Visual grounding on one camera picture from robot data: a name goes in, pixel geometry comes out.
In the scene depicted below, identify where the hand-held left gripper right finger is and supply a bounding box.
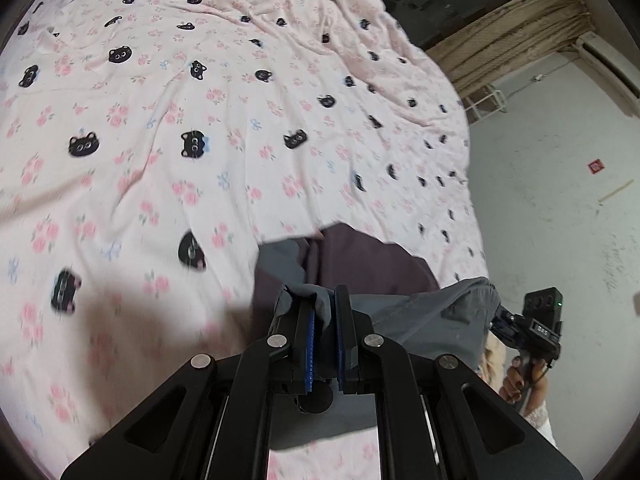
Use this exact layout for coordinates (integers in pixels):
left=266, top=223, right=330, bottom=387
left=334, top=285, right=583, bottom=480

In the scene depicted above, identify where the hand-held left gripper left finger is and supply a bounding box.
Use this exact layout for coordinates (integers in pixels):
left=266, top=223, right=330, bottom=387
left=60, top=287, right=318, bottom=480

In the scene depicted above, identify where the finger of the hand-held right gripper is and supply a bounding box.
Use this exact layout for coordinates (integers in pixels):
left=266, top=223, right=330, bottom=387
left=491, top=306, right=523, bottom=347

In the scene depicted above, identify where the purple grey hooded jacket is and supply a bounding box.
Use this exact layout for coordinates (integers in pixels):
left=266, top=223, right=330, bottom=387
left=252, top=222, right=503, bottom=453

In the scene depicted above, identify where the person's right forearm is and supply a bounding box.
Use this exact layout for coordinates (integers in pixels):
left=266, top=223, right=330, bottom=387
left=520, top=390, right=558, bottom=448

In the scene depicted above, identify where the person's right hand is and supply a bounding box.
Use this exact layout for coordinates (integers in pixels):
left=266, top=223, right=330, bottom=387
left=501, top=362, right=550, bottom=407

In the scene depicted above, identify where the beige red printed garment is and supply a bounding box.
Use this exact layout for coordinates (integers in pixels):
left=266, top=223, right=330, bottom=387
left=480, top=330, right=516, bottom=396

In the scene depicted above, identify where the beige tape strip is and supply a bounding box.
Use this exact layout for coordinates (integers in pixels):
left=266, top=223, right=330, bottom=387
left=598, top=179, right=635, bottom=206

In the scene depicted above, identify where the white shelf cart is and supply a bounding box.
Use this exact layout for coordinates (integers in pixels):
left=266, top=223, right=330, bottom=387
left=460, top=85, right=507, bottom=123

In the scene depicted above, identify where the white air conditioner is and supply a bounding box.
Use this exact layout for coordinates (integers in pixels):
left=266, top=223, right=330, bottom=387
left=572, top=32, right=640, bottom=106

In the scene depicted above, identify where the pink cat print blanket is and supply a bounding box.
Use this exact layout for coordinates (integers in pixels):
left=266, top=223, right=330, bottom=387
left=0, top=0, right=488, bottom=480

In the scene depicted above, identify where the beige curtain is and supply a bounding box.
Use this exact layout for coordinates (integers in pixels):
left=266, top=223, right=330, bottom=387
left=425, top=0, right=598, bottom=98

